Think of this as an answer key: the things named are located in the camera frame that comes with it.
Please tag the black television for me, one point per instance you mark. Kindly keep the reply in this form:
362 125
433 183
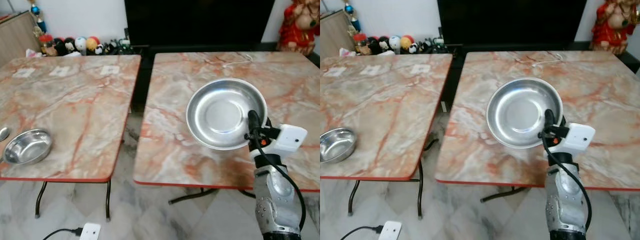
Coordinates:
510 22
200 22

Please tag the red hat figurine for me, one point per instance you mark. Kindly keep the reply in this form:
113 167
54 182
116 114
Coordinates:
360 44
46 45

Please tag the light wooden cabinet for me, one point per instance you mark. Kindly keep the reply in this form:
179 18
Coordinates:
15 37
332 35

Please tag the small panda toy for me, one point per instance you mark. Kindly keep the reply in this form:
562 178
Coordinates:
413 48
100 49

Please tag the orange round toy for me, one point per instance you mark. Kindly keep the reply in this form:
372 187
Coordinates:
92 43
406 42

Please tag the dark green toy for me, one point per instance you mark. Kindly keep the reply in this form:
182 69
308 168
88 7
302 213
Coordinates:
122 46
437 45

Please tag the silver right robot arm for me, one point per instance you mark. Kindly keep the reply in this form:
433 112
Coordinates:
275 200
565 200

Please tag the small steel bowl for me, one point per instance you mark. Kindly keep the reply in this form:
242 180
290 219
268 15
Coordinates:
337 145
27 146

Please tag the white square sticker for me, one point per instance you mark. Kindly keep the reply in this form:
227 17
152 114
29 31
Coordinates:
59 71
109 70
372 70
23 73
421 68

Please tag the black plush toy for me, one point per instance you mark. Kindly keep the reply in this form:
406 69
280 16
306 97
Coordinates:
375 45
62 46

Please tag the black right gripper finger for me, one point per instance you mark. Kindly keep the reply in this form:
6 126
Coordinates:
550 120
253 121

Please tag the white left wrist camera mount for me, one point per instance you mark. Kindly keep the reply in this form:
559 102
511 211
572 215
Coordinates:
90 231
390 231

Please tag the red gold statue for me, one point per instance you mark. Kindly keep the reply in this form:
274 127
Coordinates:
612 27
299 27

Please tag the white round toy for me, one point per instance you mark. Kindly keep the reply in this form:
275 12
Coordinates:
395 42
80 44

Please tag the blue hanging ornament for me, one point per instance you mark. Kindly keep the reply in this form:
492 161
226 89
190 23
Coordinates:
351 12
36 12

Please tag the steel spoon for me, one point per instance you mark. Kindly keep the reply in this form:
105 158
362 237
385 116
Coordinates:
3 134

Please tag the marble folding table with stickers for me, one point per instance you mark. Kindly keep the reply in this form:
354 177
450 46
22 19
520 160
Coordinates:
65 110
380 110

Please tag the large steel plate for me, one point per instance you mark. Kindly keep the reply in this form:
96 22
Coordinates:
222 112
520 112

